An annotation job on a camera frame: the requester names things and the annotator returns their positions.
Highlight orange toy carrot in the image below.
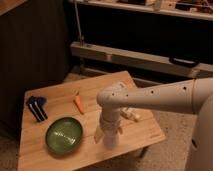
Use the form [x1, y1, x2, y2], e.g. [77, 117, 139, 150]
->
[74, 92, 85, 114]

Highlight cluttered wall shelf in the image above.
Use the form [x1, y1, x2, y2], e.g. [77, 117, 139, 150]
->
[68, 0, 213, 21]

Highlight metal stand pole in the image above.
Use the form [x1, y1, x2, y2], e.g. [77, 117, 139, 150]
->
[73, 0, 84, 46]

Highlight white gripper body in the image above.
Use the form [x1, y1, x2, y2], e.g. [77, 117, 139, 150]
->
[99, 117, 123, 135]

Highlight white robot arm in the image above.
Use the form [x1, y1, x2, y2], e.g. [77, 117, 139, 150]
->
[97, 78, 213, 171]

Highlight green ceramic bowl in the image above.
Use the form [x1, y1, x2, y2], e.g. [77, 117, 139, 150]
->
[45, 117, 83, 155]

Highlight white ceramic cup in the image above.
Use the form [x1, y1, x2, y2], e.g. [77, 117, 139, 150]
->
[103, 135, 119, 149]

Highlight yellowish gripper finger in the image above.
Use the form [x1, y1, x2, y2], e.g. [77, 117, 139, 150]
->
[94, 126, 104, 143]

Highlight grey case with handle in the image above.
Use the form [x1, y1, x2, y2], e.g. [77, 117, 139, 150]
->
[70, 42, 213, 78]

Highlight wooden folding table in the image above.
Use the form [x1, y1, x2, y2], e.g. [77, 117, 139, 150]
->
[18, 71, 165, 171]

